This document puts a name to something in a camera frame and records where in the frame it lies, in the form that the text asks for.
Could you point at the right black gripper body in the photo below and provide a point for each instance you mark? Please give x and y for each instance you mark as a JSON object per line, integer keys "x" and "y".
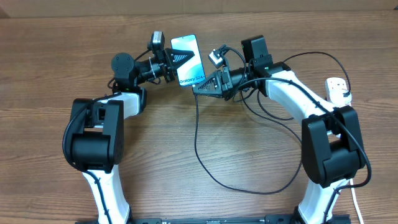
{"x": 227, "y": 82}

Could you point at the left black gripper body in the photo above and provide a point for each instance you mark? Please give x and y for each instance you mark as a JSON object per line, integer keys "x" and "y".
{"x": 166, "y": 71}

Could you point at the Samsung Galaxy smartphone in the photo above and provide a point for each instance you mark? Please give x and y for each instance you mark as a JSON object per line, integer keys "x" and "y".
{"x": 192, "y": 71}

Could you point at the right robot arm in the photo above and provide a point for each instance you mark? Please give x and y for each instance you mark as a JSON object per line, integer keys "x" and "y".
{"x": 332, "y": 152}

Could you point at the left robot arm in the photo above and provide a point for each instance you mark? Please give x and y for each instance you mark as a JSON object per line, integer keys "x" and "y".
{"x": 93, "y": 141}

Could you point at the white USB charger plug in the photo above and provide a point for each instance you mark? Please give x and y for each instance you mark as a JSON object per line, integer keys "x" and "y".
{"x": 339, "y": 99}

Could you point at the white power strip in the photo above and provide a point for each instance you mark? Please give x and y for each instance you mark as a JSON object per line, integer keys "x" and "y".
{"x": 335, "y": 83}

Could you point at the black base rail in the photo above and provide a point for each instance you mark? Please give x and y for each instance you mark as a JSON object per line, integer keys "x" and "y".
{"x": 211, "y": 220}

